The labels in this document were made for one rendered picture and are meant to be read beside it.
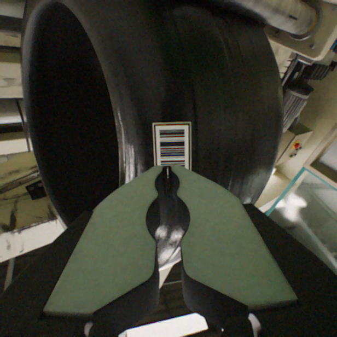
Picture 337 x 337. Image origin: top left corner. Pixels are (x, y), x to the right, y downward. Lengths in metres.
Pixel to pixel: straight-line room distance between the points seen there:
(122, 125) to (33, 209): 0.71
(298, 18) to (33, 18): 0.44
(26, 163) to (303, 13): 0.86
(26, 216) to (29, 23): 0.60
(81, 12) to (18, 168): 0.69
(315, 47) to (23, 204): 0.92
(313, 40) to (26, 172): 0.86
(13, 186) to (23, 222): 0.13
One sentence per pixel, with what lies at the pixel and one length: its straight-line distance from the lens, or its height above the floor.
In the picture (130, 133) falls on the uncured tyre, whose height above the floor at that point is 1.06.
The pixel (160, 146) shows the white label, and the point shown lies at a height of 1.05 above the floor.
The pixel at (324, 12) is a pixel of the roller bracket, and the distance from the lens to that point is 0.57.
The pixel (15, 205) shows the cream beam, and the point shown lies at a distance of 0.98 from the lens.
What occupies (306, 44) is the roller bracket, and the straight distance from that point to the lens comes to 0.57.
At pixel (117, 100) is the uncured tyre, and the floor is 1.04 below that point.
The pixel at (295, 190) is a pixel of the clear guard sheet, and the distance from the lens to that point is 1.03.
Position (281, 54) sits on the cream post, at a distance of 0.69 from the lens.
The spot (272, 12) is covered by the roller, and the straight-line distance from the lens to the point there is 0.43.
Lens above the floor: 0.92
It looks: 35 degrees up
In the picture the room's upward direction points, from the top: 159 degrees counter-clockwise
